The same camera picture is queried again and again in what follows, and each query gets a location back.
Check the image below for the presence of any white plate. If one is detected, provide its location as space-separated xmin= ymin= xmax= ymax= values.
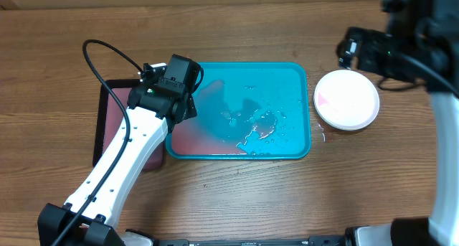
xmin=313 ymin=70 xmax=380 ymax=131

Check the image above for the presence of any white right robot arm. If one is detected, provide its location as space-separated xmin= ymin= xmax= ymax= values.
xmin=336 ymin=0 xmax=458 ymax=245

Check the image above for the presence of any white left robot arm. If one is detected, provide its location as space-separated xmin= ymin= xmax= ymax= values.
xmin=37 ymin=55 xmax=204 ymax=246

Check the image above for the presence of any black rectangular water tray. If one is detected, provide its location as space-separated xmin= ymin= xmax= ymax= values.
xmin=93 ymin=79 xmax=165 ymax=171

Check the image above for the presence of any teal serving tray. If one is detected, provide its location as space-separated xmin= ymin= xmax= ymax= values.
xmin=165 ymin=62 xmax=312 ymax=160

